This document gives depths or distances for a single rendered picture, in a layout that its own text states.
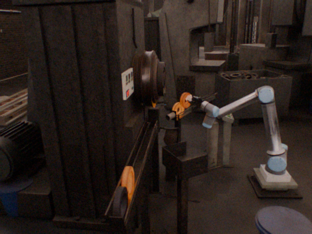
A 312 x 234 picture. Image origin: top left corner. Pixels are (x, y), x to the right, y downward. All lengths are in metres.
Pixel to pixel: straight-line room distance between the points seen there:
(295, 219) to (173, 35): 3.78
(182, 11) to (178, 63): 0.87
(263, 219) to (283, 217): 0.13
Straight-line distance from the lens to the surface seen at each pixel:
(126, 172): 1.52
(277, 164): 2.58
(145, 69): 2.07
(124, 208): 1.51
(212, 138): 3.04
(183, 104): 2.68
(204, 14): 4.82
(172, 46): 4.98
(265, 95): 2.42
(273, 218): 1.84
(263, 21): 11.00
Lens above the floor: 1.52
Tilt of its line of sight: 18 degrees down
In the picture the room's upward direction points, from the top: 2 degrees counter-clockwise
